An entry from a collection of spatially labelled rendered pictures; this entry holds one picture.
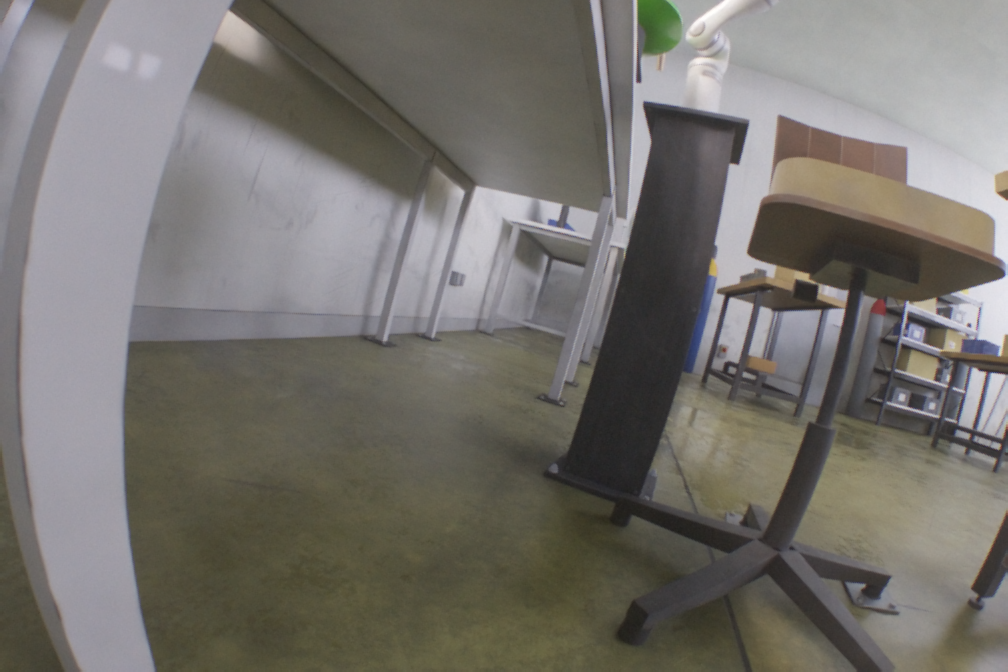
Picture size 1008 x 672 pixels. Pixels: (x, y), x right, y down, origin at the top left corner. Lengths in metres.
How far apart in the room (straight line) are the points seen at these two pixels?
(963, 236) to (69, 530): 0.76
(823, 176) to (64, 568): 0.68
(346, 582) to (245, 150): 1.11
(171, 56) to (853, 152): 1.11
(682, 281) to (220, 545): 0.89
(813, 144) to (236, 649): 1.23
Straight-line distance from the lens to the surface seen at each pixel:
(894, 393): 6.21
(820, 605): 0.70
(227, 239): 1.34
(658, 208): 0.96
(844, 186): 0.60
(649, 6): 1.04
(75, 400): 0.16
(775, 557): 0.75
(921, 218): 0.63
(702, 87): 1.14
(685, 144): 1.01
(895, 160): 1.12
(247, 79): 1.32
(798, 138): 1.07
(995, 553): 1.16
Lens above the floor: 0.36
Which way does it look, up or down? 1 degrees down
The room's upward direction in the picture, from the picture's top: 15 degrees clockwise
